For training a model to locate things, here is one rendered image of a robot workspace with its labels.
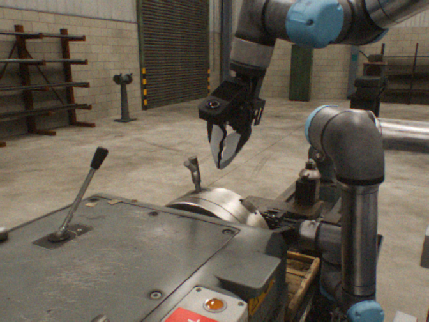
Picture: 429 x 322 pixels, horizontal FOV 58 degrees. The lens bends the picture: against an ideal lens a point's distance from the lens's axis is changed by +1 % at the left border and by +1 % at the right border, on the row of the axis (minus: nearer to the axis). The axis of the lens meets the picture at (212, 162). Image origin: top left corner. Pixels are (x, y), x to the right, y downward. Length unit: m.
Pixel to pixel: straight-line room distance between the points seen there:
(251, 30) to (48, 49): 8.65
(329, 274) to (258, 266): 0.52
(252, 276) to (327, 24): 0.38
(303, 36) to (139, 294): 0.43
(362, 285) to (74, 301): 0.63
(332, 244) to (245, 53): 0.55
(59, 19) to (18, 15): 1.02
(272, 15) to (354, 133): 0.31
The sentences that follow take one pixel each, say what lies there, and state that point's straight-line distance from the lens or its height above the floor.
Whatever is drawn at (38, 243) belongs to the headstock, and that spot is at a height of 1.25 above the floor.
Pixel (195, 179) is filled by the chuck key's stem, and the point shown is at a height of 1.27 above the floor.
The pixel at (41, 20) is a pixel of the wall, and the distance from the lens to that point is 9.23.
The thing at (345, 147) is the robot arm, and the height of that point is 1.37.
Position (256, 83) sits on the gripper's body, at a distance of 0.77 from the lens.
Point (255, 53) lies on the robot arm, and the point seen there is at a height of 1.55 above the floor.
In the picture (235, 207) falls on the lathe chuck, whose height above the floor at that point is 1.22.
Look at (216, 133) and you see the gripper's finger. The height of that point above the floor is 1.40.
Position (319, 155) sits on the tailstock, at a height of 1.09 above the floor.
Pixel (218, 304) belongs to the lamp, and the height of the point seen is 1.26.
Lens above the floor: 1.55
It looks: 16 degrees down
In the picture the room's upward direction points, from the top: straight up
